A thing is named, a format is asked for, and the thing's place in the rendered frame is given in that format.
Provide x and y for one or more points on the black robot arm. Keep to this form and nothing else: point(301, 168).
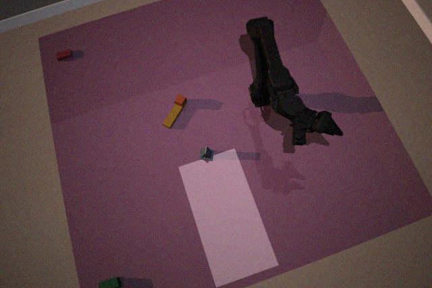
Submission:
point(273, 79)

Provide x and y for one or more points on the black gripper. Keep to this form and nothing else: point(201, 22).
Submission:
point(321, 123)

